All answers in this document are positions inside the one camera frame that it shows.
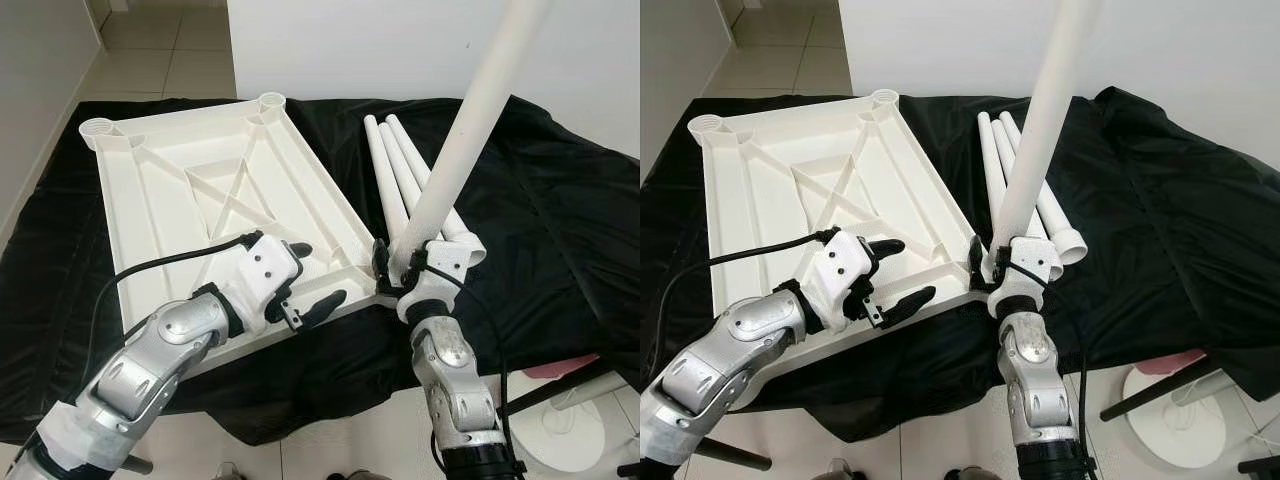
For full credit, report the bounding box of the white plastic table leg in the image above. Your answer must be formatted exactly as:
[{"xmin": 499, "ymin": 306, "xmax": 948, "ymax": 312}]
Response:
[
  {"xmin": 386, "ymin": 113, "xmax": 489, "ymax": 267},
  {"xmin": 978, "ymin": 112, "xmax": 1009, "ymax": 236},
  {"xmin": 376, "ymin": 120, "xmax": 433, "ymax": 201},
  {"xmin": 1000, "ymin": 110, "xmax": 1088, "ymax": 267},
  {"xmin": 363, "ymin": 116, "xmax": 413, "ymax": 236},
  {"xmin": 990, "ymin": 118, "xmax": 1021, "ymax": 201},
  {"xmin": 990, "ymin": 0, "xmax": 1101, "ymax": 263},
  {"xmin": 395, "ymin": 0, "xmax": 554, "ymax": 263}
]

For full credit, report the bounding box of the white plastic table top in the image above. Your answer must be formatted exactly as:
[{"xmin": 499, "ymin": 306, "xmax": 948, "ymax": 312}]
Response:
[
  {"xmin": 78, "ymin": 92, "xmax": 403, "ymax": 381},
  {"xmin": 687, "ymin": 88, "xmax": 991, "ymax": 386}
]

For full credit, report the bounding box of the black cloth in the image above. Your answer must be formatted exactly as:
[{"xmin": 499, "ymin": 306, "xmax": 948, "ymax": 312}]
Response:
[
  {"xmin": 0, "ymin": 92, "xmax": 640, "ymax": 446},
  {"xmin": 640, "ymin": 86, "xmax": 1280, "ymax": 446}
]

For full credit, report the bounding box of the pink plastic seat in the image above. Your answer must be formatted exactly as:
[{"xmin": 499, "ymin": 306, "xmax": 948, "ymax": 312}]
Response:
[
  {"xmin": 525, "ymin": 352, "xmax": 601, "ymax": 379},
  {"xmin": 1130, "ymin": 348, "xmax": 1211, "ymax": 376}
]

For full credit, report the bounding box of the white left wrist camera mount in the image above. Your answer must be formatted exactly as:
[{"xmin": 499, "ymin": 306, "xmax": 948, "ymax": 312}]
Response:
[
  {"xmin": 812, "ymin": 230, "xmax": 881, "ymax": 331},
  {"xmin": 228, "ymin": 232, "xmax": 306, "ymax": 331}
]

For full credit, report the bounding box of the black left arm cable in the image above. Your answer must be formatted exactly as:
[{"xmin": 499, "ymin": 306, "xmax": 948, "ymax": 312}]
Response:
[
  {"xmin": 88, "ymin": 232, "xmax": 263, "ymax": 386},
  {"xmin": 650, "ymin": 228, "xmax": 841, "ymax": 361}
]

